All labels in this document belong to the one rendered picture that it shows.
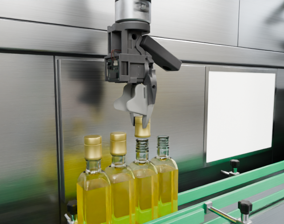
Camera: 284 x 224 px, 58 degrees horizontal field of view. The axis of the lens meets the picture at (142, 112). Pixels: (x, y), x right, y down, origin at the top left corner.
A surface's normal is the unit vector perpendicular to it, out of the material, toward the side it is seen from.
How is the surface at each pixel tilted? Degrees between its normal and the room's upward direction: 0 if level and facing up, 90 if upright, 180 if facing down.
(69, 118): 90
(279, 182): 90
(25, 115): 90
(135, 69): 90
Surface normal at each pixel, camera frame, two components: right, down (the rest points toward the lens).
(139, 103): 0.53, -0.01
